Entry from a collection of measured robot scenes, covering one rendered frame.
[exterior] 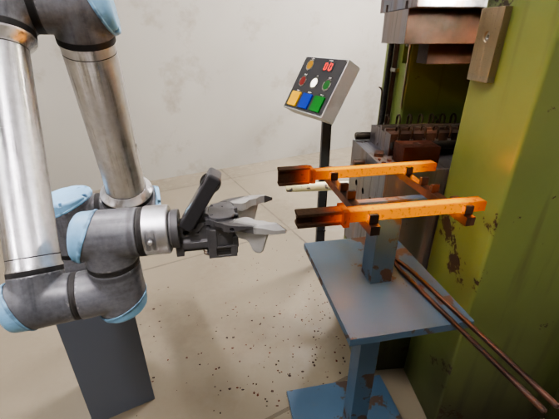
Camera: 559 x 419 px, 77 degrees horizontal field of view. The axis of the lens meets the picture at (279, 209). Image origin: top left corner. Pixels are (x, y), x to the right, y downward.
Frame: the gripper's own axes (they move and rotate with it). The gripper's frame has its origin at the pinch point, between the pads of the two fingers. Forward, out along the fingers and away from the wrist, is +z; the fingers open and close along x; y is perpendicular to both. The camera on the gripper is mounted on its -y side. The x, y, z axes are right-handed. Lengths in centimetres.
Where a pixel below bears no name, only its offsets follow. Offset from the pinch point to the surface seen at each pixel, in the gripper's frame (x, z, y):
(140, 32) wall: -287, -66, -42
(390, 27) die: -62, 49, -35
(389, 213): 1.1, 22.4, 2.3
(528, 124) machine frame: -8, 59, -12
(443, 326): 6.8, 36.3, 29.1
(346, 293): -7.5, 18.5, 28.4
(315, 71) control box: -118, 40, -18
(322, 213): 0.9, 8.3, 1.1
